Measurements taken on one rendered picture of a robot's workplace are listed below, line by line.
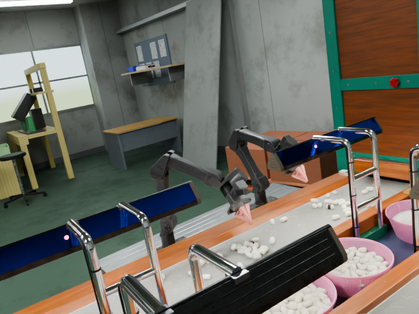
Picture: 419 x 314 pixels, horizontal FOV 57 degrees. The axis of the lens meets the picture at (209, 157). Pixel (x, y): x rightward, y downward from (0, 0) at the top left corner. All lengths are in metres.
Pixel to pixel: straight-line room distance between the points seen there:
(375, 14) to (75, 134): 7.26
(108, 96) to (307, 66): 4.72
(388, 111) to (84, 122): 7.25
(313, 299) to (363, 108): 1.17
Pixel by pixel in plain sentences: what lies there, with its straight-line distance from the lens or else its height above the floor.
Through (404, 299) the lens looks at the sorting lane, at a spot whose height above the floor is 0.74.
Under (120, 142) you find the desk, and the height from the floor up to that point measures 0.46.
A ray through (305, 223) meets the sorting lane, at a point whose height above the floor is 0.74.
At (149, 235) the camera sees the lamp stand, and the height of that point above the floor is 1.06.
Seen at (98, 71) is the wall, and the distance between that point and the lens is 8.36.
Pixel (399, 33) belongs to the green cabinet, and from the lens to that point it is 2.00.
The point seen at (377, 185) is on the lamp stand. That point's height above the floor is 0.89.
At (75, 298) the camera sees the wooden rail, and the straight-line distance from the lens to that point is 1.50.
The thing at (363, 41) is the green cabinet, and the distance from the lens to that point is 2.11.
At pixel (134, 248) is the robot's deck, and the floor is 0.67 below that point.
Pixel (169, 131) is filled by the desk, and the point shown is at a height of 0.42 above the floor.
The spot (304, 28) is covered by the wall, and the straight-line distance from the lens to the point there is 4.87.
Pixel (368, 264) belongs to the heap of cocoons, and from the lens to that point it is 1.44.
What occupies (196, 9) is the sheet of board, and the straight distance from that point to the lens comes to 6.02.
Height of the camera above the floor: 1.47
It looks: 13 degrees down
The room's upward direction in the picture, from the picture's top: 10 degrees counter-clockwise
